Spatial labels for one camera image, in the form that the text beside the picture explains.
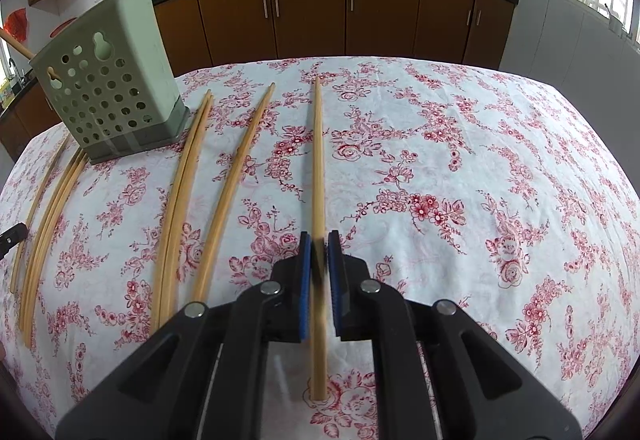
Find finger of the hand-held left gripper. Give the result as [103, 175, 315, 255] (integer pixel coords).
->
[0, 222, 29, 261]

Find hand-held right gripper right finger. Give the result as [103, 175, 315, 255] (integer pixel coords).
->
[327, 230, 583, 440]

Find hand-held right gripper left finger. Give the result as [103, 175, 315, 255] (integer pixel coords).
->
[55, 231, 313, 440]

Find bamboo chopsticks group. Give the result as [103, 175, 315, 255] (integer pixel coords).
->
[21, 149, 83, 350]

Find green perforated chopstick holder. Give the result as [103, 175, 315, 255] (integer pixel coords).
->
[28, 0, 192, 165]

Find red floral tablecloth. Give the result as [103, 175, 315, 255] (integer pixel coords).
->
[0, 57, 640, 440]

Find red plastic bag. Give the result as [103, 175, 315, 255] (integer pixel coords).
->
[4, 8, 28, 43]

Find red basin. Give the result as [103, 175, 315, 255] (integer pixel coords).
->
[49, 17, 78, 38]

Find brown base cabinets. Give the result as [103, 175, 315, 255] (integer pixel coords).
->
[0, 0, 517, 163]

